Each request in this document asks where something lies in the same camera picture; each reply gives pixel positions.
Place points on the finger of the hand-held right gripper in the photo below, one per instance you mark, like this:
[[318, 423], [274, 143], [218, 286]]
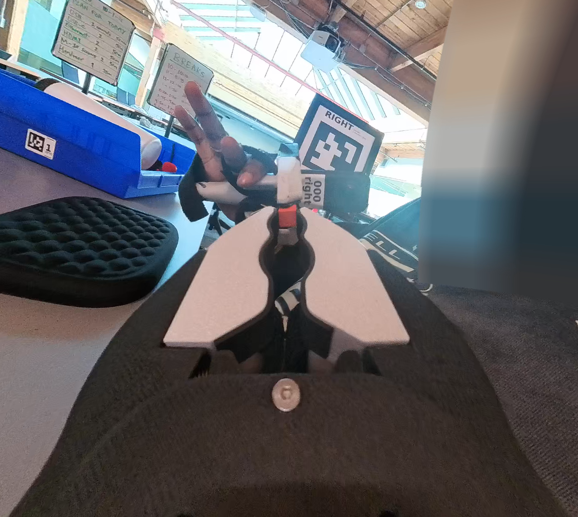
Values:
[[289, 178], [286, 238]]

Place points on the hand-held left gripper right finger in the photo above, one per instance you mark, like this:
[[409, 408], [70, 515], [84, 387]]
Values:
[[356, 296]]

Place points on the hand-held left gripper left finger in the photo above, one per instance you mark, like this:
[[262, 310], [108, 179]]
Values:
[[225, 296]]

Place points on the red cube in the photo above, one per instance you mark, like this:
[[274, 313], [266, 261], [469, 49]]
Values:
[[287, 215]]

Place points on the blue plastic bin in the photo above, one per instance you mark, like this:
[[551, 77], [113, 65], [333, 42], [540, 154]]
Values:
[[90, 151]]

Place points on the person's right hand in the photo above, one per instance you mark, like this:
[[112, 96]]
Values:
[[216, 151]]

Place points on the black framed marker sign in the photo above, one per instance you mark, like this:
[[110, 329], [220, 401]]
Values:
[[338, 138]]

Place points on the white ceiling projector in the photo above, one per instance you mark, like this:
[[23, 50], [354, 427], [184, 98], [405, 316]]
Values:
[[320, 50]]

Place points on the black dimpled wrist pad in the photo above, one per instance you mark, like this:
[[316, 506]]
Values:
[[86, 246]]

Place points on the whiteboard with red writing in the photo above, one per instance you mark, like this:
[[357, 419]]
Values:
[[174, 70]]

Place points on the whiteboard with green writing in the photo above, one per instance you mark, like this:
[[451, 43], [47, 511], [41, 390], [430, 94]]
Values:
[[92, 34]]

